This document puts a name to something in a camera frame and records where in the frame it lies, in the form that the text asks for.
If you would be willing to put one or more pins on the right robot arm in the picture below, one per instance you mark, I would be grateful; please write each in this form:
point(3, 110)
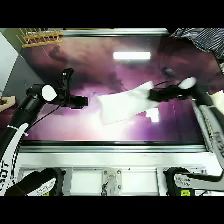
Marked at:
point(210, 116)

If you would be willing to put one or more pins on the striped garment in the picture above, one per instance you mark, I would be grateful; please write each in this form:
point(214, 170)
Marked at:
point(200, 38)

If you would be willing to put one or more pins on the silver frame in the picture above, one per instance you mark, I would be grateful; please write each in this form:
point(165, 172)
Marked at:
point(100, 160)

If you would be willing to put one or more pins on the white garment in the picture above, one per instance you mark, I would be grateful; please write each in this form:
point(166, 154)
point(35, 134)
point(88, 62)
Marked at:
point(125, 103)

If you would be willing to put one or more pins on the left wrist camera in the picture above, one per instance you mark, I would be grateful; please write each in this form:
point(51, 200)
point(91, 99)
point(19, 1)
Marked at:
point(67, 81)

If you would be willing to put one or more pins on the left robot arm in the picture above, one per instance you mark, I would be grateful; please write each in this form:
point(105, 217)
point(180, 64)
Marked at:
point(20, 116)

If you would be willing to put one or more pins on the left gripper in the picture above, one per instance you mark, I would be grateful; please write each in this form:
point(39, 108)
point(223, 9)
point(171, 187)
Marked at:
point(78, 101)

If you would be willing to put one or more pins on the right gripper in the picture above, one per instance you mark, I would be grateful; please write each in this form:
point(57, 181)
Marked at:
point(160, 94)

